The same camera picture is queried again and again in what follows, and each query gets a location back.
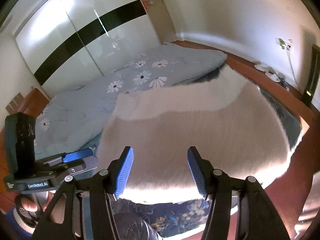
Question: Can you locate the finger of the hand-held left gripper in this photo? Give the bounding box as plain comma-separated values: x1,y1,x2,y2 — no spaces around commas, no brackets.
71,156,98,173
62,148,94,163

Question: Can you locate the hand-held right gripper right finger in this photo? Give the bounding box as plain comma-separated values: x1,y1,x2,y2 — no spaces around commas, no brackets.
187,146,292,240

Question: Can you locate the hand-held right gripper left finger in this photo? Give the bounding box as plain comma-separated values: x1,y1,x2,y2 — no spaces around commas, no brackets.
31,146,134,240

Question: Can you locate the beige sweater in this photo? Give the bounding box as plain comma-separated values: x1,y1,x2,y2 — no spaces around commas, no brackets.
96,65,304,205

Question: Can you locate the person's left forearm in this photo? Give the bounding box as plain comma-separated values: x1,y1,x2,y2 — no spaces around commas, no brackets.
5,209,42,235

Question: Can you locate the person's left hand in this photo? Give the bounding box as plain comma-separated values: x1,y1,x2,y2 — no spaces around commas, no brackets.
14,191,59,227

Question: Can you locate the floral bed sheet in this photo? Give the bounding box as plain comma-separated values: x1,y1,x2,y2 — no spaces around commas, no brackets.
82,85,309,239

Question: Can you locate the striped wooden panel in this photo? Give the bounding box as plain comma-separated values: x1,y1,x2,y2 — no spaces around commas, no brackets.
5,92,25,115

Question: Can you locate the light blue daisy quilt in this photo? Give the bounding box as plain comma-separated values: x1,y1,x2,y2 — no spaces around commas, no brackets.
34,42,228,155

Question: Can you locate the wooden bed headboard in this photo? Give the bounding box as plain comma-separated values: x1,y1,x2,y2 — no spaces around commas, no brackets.
21,87,52,120

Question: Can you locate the white slipper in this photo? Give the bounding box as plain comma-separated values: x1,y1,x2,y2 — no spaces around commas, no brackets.
254,63,272,73
265,71,282,83

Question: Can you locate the white wardrobe with black stripe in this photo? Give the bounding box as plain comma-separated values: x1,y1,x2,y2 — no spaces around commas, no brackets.
15,0,163,93

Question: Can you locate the dark cabinet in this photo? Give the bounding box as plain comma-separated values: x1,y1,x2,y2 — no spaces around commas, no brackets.
301,44,320,108

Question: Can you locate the room door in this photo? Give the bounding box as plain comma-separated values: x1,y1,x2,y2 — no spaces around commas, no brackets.
139,0,179,43

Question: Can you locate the white charger cable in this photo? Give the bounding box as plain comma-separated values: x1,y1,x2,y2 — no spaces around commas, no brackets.
287,50,301,91

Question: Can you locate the wall socket with charger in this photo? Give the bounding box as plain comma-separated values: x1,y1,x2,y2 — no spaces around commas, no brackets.
275,37,293,52

